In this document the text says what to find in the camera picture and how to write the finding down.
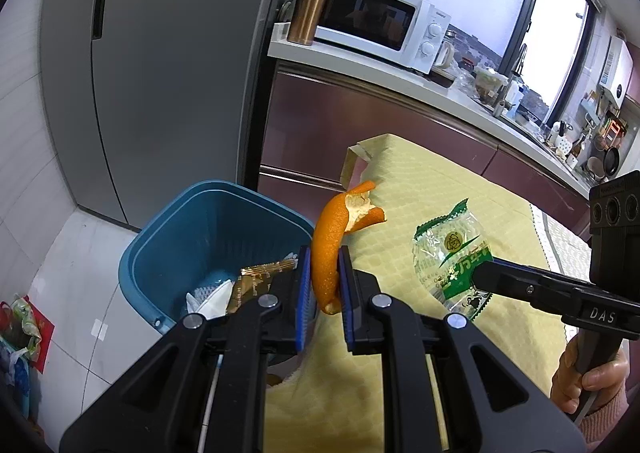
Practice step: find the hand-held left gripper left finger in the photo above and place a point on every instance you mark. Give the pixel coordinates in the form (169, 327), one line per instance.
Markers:
(303, 293)

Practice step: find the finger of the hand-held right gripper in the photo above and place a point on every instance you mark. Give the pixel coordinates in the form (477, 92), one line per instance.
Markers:
(525, 283)

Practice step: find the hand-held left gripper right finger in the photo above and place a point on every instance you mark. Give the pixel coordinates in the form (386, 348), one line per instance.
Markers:
(347, 293)

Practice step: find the gold foil wrapper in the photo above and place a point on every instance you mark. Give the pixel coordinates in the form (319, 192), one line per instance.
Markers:
(255, 278)

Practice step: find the orange peel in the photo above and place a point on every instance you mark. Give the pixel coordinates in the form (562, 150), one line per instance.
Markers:
(327, 243)

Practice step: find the clear green plastic wrapper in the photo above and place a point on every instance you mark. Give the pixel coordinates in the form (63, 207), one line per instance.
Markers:
(450, 253)

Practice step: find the white tissue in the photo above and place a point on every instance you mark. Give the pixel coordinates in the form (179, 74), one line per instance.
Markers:
(221, 304)

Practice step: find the white foam fruit net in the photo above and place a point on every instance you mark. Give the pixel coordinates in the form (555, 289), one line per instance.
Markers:
(205, 292)

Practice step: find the blue trash bin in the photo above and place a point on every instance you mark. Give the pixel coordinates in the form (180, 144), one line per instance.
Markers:
(200, 213)

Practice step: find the person's right forearm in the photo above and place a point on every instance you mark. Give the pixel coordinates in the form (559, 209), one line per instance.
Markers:
(605, 418)

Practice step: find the person's right hand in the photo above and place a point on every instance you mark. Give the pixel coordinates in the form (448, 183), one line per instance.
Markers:
(565, 378)

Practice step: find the grey leaf patterned cloth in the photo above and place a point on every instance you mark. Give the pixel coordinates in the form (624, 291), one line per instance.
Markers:
(565, 243)

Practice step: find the black frying pan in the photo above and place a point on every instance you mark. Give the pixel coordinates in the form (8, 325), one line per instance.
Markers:
(611, 160)

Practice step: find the white dotted utensil holder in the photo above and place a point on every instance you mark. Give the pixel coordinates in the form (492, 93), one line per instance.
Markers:
(562, 140)

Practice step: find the yellow checked cloth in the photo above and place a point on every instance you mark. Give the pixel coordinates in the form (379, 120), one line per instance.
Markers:
(415, 173)

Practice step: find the mauve kitchen base cabinet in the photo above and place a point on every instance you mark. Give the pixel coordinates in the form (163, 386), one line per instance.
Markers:
(310, 123)

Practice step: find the white water heater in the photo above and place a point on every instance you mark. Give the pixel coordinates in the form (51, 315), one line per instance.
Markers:
(617, 68)

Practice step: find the white soap bottle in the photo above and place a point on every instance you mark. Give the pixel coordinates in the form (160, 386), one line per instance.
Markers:
(513, 90)

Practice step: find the white food bag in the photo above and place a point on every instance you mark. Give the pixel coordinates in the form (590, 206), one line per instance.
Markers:
(487, 80)

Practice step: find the steel kitchen faucet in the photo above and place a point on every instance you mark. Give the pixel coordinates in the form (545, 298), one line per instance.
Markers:
(520, 58)

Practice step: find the clear glass jug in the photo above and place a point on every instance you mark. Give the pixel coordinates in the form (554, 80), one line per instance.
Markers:
(443, 55)

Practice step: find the red plastic bag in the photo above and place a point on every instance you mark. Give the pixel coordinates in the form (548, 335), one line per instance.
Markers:
(45, 333)

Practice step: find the grey refrigerator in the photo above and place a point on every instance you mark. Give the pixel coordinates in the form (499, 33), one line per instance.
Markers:
(175, 58)

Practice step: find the white microwave oven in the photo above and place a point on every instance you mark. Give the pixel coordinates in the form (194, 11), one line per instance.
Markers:
(370, 18)

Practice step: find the green plastic bag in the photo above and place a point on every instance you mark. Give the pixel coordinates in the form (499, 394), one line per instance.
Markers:
(27, 328)

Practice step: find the copper thermos mug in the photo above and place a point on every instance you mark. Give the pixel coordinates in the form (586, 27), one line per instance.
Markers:
(307, 8)

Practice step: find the wall utensil rack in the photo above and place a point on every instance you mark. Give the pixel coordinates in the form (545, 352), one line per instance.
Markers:
(600, 118)

